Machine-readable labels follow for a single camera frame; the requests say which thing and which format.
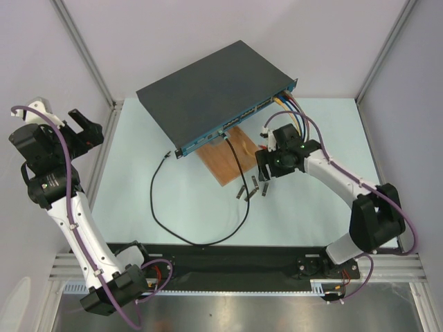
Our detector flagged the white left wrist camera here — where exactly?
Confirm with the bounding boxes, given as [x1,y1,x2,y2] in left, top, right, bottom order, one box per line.
[20,97,65,129]

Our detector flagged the grey patch cable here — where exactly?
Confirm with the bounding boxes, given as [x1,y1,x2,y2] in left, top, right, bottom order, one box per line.
[285,91,309,125]

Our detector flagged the white slotted cable duct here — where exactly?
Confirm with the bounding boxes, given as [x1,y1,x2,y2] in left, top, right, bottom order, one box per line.
[64,279,345,297]

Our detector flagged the silver SFP module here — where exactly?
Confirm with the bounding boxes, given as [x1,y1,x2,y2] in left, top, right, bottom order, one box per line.
[236,185,246,199]
[251,176,260,190]
[262,182,269,197]
[244,189,257,202]

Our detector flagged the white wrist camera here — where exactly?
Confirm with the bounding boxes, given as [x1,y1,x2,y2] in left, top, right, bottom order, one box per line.
[260,127,277,152]
[20,97,65,129]

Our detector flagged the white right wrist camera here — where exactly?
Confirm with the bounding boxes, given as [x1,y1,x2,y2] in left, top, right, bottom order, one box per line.
[260,127,277,152]

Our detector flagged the red patch cable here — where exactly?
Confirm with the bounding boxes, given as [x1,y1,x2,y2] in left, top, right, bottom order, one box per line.
[283,93,305,122]

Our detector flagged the black cable teal plug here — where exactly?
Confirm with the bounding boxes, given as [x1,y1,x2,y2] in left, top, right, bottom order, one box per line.
[150,133,255,247]

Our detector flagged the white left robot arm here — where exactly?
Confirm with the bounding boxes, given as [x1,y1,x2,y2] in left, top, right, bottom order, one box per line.
[9,106,152,316]

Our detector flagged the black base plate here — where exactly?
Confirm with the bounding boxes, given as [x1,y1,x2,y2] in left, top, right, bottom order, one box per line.
[107,242,361,292]

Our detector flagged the blue patch cable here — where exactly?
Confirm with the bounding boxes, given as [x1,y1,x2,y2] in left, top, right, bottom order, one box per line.
[275,95,309,139]

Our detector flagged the dark network switch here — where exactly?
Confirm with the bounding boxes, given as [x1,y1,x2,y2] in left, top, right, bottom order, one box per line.
[136,40,297,158]

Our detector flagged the aluminium frame rail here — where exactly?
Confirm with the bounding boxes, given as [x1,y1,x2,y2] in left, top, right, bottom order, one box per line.
[50,0,124,209]

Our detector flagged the wooden board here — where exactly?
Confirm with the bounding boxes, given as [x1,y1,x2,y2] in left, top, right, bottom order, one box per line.
[197,126,260,187]

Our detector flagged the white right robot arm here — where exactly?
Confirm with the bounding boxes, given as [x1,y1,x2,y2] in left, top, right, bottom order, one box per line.
[255,124,406,278]

